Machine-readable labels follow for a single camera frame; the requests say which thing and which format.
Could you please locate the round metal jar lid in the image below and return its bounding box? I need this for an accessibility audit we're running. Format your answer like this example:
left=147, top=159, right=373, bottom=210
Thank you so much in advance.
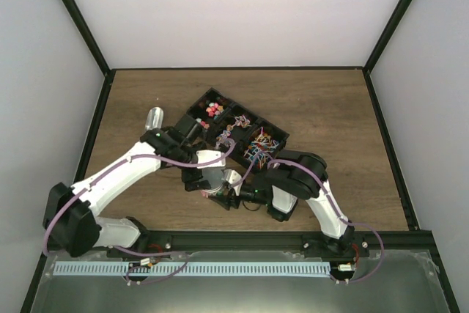
left=202, top=168, right=224, bottom=190

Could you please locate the black three-compartment candy tray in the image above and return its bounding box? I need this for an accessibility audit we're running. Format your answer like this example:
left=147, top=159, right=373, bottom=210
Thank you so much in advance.
left=187, top=88, right=289, bottom=173

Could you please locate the metal candy scoop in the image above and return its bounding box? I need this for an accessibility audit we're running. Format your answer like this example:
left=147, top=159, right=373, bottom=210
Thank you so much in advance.
left=144, top=107, right=164, bottom=132

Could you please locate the clear glass jar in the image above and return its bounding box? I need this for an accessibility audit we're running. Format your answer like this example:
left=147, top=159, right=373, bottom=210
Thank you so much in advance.
left=201, top=181, right=226, bottom=198

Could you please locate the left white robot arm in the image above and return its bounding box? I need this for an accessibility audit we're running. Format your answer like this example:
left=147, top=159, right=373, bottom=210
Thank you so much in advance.
left=43, top=108, right=225, bottom=257

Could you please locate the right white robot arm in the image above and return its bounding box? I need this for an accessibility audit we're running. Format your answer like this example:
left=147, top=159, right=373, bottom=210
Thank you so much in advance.
left=207, top=150, right=355, bottom=257

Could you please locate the pile of star candies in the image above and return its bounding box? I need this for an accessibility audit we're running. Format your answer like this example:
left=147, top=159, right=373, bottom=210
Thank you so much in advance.
left=193, top=98, right=228, bottom=130

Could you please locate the pile of white-stick lollipops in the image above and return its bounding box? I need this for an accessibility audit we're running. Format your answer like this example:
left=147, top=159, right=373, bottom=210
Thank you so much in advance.
left=243, top=127, right=280, bottom=169

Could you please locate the pile of rainbow lollipops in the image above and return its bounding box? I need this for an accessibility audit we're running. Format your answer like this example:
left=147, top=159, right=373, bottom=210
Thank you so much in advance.
left=216, top=114, right=251, bottom=142

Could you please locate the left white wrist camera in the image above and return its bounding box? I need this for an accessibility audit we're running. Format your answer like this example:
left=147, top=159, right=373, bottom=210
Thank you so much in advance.
left=196, top=150, right=226, bottom=169

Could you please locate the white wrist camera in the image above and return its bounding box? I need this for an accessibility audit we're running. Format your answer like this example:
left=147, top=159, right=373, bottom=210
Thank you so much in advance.
left=196, top=150, right=226, bottom=169
left=223, top=169, right=243, bottom=188

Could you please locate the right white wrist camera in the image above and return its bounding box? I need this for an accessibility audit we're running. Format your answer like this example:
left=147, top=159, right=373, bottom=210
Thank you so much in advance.
left=223, top=169, right=243, bottom=188

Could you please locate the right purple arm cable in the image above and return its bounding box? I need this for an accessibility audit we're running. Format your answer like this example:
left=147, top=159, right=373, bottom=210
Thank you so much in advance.
left=240, top=147, right=385, bottom=287

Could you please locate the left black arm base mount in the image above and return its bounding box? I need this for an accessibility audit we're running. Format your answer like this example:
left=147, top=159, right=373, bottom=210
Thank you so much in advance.
left=106, top=231, right=172, bottom=259

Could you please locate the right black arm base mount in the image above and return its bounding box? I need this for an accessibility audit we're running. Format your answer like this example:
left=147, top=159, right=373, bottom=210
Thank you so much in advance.
left=301, top=232, right=369, bottom=261

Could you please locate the light blue slotted cable duct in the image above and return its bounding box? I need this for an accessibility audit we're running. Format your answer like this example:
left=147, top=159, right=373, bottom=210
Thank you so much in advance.
left=53, top=261, right=330, bottom=278

